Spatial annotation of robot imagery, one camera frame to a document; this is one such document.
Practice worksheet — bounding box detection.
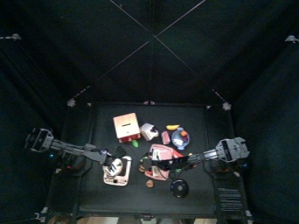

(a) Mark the grey toy bowl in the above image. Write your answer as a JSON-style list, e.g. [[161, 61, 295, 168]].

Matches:
[[171, 127, 192, 151]]

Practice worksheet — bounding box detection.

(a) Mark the red and white toy block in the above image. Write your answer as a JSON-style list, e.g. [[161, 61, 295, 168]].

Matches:
[[161, 130, 172, 145]]

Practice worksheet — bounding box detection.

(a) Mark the red wooden drawer box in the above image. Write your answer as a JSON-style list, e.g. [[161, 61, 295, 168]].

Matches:
[[112, 112, 143, 144]]

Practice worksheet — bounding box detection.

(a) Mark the thin diagonal frame wire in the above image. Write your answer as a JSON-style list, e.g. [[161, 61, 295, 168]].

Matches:
[[73, 0, 207, 100], [108, 0, 229, 104]]

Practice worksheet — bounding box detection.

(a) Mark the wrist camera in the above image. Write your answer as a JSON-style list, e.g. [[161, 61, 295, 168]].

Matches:
[[141, 157, 155, 172], [115, 145, 127, 158]]

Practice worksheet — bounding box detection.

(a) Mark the pink toy tray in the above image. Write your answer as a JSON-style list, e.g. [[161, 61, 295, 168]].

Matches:
[[144, 143, 184, 181]]

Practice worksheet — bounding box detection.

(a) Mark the black round disc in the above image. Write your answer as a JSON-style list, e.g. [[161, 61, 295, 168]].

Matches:
[[169, 178, 191, 200]]

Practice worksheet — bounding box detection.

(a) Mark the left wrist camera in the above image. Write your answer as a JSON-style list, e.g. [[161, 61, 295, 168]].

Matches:
[[115, 145, 127, 158]]

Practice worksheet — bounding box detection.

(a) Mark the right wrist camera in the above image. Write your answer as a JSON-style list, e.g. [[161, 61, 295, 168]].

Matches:
[[141, 157, 155, 172]]

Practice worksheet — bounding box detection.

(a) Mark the white toy carton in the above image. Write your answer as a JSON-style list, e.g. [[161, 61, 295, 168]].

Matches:
[[139, 122, 160, 142]]

